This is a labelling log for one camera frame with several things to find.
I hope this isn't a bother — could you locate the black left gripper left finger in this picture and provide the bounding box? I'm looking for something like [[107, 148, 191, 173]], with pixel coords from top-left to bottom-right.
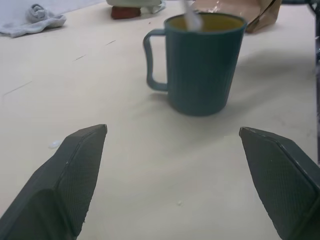
[[0, 123, 109, 240]]

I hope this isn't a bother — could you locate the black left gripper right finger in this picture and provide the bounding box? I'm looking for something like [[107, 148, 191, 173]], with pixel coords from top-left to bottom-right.
[[238, 126, 320, 240]]

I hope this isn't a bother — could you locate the teal ribbed plastic mug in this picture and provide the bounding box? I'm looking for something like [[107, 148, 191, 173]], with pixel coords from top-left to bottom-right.
[[142, 12, 248, 117]]

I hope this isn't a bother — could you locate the white spoon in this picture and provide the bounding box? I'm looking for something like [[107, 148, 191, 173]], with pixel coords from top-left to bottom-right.
[[180, 0, 203, 31]]

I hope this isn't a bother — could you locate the white crumpled cloth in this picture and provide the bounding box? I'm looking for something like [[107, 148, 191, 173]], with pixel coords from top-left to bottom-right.
[[0, 3, 67, 39]]

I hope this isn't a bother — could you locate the brown paper bag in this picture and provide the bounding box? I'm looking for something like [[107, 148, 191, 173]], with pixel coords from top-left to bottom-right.
[[191, 0, 284, 34]]

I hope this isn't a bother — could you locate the red block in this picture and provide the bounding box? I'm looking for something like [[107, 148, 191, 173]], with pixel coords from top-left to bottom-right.
[[110, 5, 142, 21]]

